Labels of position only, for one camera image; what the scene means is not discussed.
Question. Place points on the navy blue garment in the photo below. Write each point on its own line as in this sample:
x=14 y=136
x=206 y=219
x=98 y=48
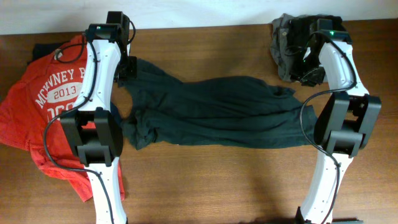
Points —
x=42 y=50

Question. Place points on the black folded garment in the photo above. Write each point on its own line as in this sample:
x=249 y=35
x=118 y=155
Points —
x=300 y=29

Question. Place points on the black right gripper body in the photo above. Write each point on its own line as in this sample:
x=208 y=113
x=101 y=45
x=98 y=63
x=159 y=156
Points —
x=309 y=70

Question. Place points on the red soccer t-shirt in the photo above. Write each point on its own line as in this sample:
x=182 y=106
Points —
x=48 y=87

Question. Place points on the dark green t-shirt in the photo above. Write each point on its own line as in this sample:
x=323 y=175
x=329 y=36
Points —
x=230 y=111

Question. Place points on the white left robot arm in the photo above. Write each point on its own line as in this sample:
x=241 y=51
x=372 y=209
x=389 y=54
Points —
x=94 y=136

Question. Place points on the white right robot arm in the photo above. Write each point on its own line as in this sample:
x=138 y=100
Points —
x=342 y=129

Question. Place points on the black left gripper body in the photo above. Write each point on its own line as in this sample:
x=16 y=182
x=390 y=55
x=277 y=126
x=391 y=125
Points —
x=128 y=67

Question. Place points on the grey folded garment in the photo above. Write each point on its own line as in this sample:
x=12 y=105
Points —
x=278 y=47

